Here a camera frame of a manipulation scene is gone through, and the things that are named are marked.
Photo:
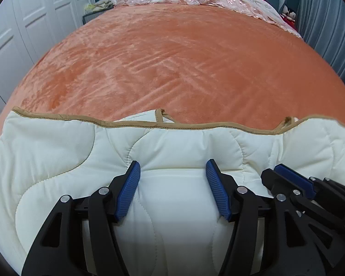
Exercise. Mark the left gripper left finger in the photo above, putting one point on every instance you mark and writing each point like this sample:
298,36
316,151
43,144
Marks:
58,248

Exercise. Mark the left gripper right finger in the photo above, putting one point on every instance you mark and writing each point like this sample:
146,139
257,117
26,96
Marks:
288,248

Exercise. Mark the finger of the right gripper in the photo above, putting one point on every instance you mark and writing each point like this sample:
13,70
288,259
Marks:
297,179
279,186

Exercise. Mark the cream quilted jacket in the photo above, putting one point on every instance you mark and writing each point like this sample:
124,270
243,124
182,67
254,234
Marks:
173,226

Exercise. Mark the orange plush bedspread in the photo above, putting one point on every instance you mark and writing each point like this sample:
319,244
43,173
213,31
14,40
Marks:
202,64

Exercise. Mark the grey blue curtain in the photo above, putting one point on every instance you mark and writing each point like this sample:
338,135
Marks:
321,23

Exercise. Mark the plush toy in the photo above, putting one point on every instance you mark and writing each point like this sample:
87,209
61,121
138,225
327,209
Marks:
289,16

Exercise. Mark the dark nightstand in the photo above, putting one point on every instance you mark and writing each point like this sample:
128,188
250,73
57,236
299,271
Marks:
90,16

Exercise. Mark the white wardrobe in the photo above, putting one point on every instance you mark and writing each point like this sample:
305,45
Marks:
29,29

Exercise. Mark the yellow items on nightstand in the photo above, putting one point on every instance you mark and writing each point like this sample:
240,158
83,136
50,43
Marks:
99,6

